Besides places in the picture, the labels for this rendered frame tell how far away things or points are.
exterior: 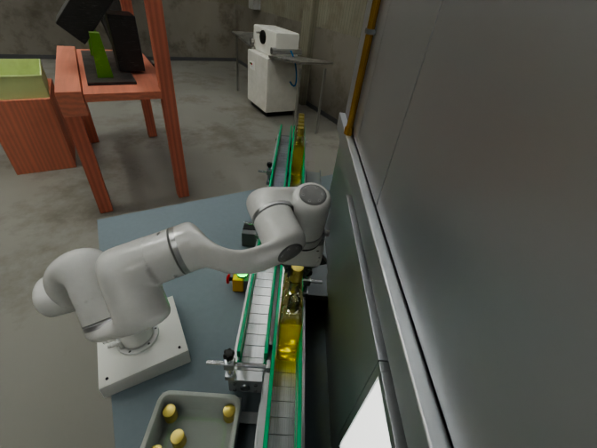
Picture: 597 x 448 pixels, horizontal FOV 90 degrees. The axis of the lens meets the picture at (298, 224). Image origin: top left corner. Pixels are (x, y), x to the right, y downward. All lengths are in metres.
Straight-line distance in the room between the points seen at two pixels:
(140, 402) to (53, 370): 1.16
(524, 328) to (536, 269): 0.05
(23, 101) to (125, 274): 3.38
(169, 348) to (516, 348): 0.96
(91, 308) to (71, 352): 1.62
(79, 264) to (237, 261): 0.29
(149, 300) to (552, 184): 0.51
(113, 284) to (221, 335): 0.69
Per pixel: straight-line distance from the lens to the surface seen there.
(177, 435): 1.00
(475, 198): 0.36
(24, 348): 2.40
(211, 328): 1.19
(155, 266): 0.52
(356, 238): 0.69
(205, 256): 0.50
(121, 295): 0.54
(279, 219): 0.50
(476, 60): 0.42
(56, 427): 2.07
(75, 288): 0.65
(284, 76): 5.32
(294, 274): 0.77
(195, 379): 1.11
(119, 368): 1.12
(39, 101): 3.82
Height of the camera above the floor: 1.75
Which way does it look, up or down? 38 degrees down
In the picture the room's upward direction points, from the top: 8 degrees clockwise
